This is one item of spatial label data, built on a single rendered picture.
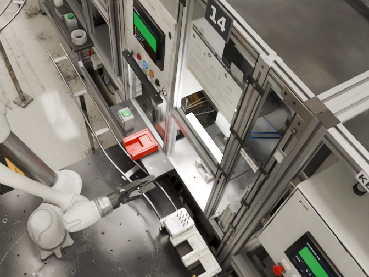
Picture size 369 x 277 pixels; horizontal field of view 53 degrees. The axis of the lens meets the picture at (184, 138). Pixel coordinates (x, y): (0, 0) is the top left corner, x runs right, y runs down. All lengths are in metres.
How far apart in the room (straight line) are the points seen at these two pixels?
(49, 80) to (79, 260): 2.00
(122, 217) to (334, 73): 1.47
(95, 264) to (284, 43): 1.50
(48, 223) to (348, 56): 1.47
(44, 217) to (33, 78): 2.02
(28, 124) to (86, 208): 1.85
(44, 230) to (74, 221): 0.29
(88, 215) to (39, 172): 0.37
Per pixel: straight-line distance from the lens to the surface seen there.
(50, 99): 3.54
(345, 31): 1.23
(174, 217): 1.92
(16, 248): 2.23
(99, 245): 2.14
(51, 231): 1.96
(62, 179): 1.99
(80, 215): 1.68
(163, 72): 1.62
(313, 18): 1.23
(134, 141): 2.10
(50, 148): 3.25
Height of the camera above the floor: 2.72
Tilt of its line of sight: 57 degrees down
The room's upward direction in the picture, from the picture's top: 10 degrees clockwise
